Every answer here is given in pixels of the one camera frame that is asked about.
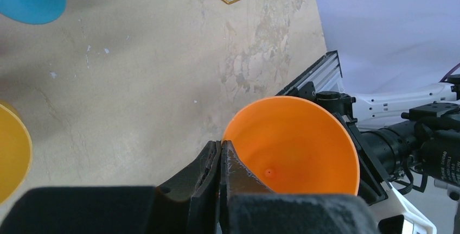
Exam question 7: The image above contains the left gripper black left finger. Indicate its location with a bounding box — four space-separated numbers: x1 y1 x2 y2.
1 141 221 233

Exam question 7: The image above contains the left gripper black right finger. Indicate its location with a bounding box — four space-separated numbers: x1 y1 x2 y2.
220 141 379 233

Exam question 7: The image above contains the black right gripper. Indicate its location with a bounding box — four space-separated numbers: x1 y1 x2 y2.
316 91 459 197

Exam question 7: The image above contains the orange wine glass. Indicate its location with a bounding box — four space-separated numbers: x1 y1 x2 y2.
222 96 360 195

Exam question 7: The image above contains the yellow wine glass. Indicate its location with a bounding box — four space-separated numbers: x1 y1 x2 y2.
1 101 33 203

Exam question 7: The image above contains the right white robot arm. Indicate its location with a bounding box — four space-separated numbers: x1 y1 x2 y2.
315 75 459 194

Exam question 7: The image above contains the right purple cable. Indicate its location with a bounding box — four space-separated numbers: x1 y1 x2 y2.
440 62 460 83

